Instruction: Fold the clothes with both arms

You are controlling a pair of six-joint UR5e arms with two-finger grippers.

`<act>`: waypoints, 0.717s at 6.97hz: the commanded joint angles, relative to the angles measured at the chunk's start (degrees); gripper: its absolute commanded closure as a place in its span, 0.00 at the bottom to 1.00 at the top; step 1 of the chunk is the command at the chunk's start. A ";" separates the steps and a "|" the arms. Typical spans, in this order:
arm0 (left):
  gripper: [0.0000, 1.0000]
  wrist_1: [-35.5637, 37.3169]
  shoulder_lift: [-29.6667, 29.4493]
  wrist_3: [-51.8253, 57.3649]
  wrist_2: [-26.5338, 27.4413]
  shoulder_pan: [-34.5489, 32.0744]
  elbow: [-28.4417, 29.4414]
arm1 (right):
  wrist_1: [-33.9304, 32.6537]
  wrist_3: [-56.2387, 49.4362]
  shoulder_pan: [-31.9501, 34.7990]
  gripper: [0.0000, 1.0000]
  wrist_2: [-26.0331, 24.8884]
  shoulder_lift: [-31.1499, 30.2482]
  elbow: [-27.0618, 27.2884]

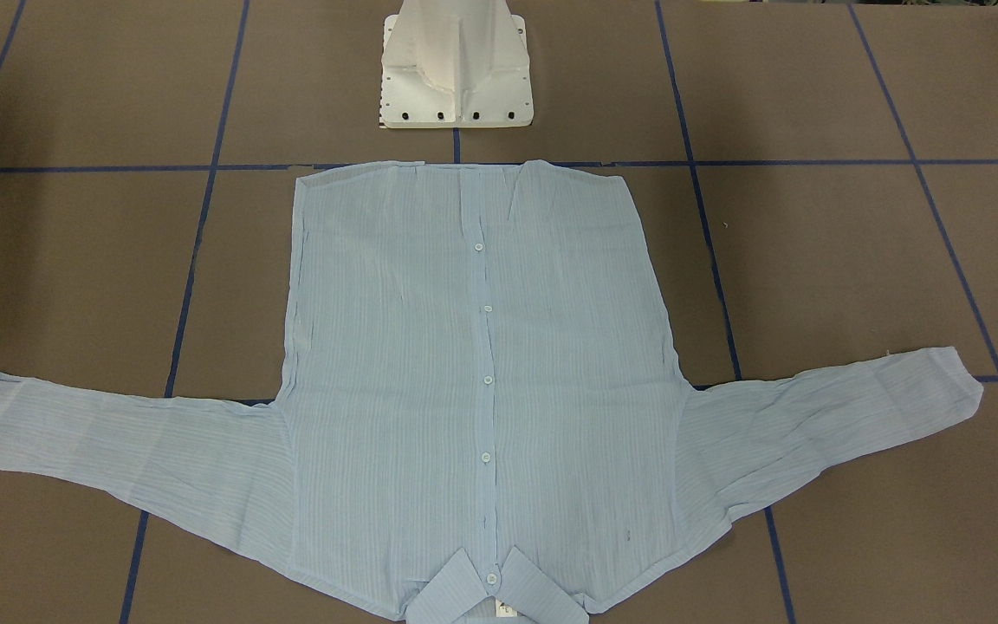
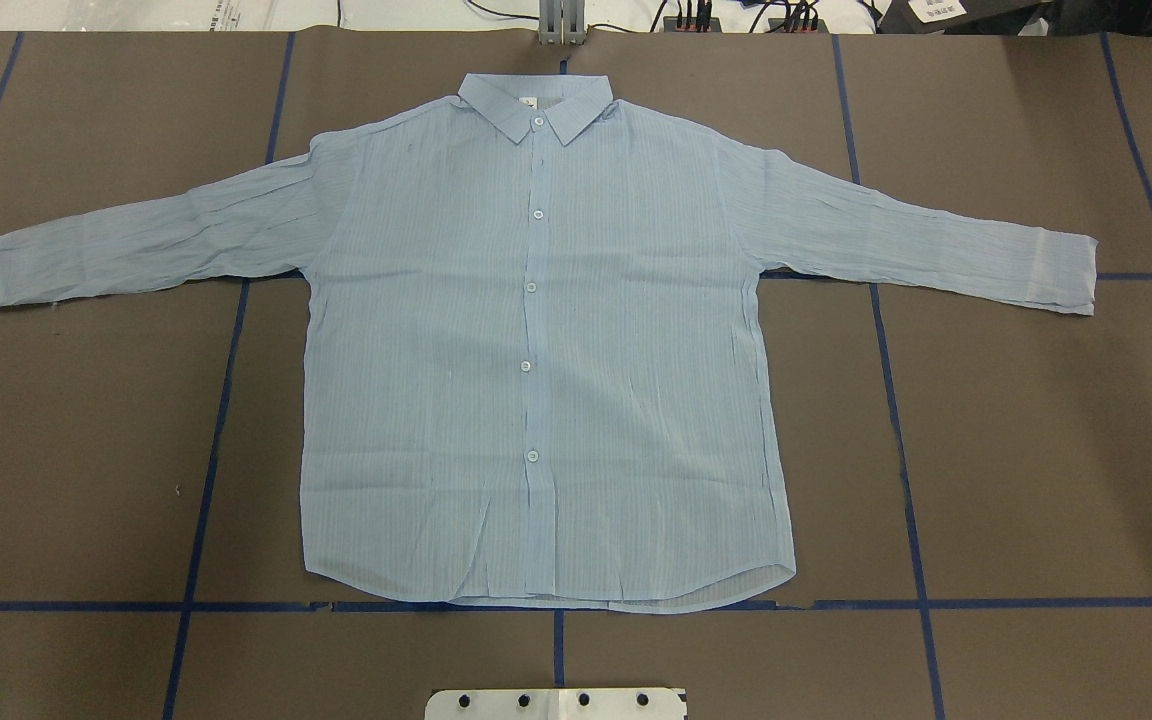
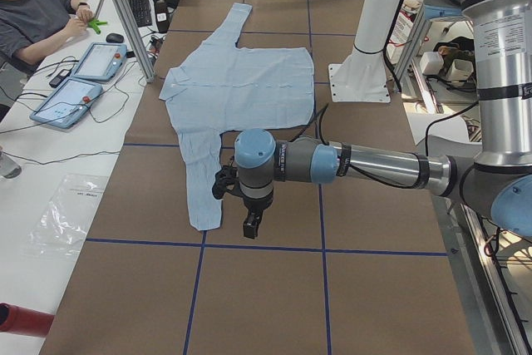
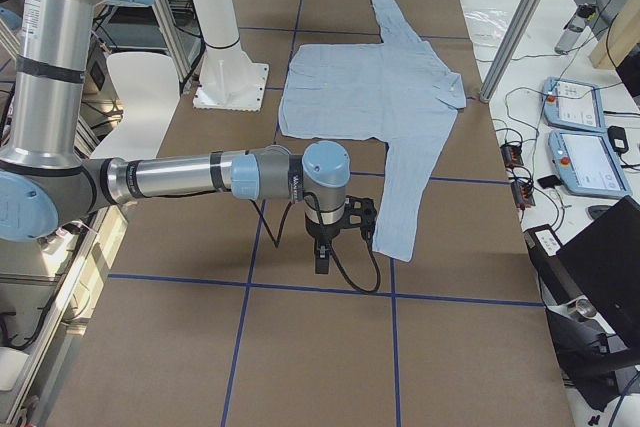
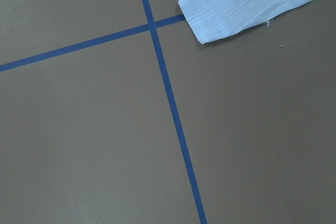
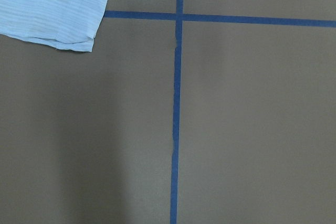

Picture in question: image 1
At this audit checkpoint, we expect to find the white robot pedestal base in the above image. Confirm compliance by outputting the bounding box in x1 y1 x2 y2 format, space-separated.
378 1 535 129

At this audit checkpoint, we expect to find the light blue button-up shirt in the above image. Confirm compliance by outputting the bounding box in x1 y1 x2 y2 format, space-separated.
0 161 982 623

